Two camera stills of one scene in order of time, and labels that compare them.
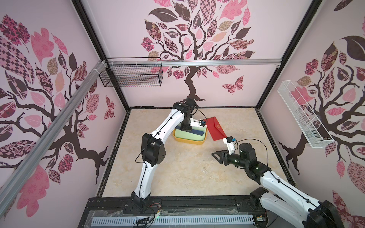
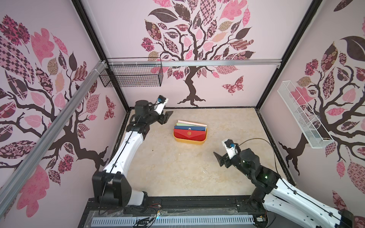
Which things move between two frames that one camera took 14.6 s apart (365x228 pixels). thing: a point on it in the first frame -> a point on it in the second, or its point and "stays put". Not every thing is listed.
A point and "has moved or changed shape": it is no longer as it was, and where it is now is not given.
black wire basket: x=132 y=75 stays put
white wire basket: x=311 y=128 stays put
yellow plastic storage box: x=191 y=141 stays put
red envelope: x=215 y=128 -> x=189 y=135
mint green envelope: x=186 y=135 has moved or changed shape
